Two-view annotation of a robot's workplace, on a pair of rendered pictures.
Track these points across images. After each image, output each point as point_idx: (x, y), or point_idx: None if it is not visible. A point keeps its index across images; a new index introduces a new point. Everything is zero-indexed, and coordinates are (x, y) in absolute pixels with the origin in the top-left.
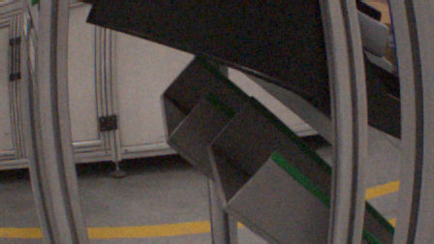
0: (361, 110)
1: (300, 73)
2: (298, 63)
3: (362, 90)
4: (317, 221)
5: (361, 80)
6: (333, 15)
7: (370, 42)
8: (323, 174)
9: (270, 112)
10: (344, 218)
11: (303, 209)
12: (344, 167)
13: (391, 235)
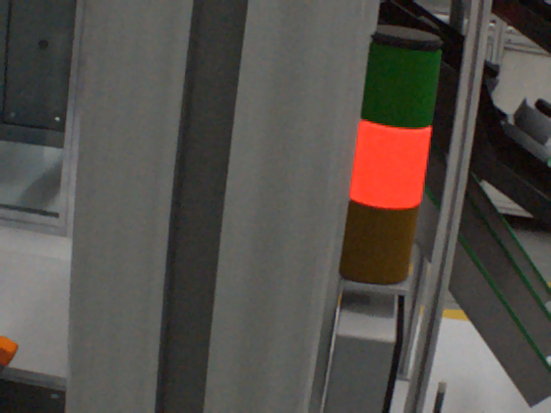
0: (464, 161)
1: (438, 133)
2: (438, 127)
3: (467, 150)
4: (434, 222)
5: (468, 145)
6: (459, 102)
7: (536, 132)
8: (467, 205)
9: (443, 156)
10: (443, 224)
11: (426, 211)
12: (447, 191)
13: (516, 272)
